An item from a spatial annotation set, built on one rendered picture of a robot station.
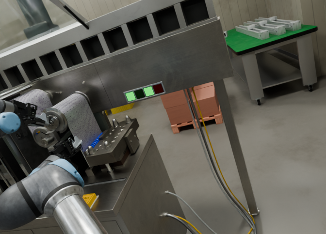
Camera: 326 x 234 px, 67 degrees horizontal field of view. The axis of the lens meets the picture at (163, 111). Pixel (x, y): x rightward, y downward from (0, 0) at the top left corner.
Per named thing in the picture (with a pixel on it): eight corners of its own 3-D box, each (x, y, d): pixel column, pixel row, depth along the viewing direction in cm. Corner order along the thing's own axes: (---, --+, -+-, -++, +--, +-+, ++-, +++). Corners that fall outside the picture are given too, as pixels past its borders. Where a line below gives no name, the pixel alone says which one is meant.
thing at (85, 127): (83, 155, 132) (67, 125, 126) (102, 134, 153) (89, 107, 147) (84, 155, 132) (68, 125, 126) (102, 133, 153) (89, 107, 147)
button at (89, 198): (76, 210, 109) (74, 205, 109) (84, 198, 116) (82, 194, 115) (89, 208, 107) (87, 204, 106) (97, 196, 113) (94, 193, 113)
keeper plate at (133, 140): (131, 153, 140) (123, 137, 137) (136, 144, 149) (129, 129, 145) (135, 152, 139) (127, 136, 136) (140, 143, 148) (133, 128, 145)
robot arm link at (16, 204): (-10, 248, 59) (18, 232, 101) (36, 218, 65) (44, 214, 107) (-34, 207, 60) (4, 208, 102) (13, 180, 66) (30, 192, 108)
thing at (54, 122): (61, 127, 124) (50, 131, 126) (63, 125, 126) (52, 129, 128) (53, 114, 122) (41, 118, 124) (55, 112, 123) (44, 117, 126)
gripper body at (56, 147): (72, 137, 121) (57, 150, 110) (79, 151, 124) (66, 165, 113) (59, 140, 123) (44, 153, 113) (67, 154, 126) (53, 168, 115)
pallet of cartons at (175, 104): (226, 95, 435) (216, 58, 413) (222, 125, 335) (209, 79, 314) (182, 104, 466) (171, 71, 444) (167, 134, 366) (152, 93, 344)
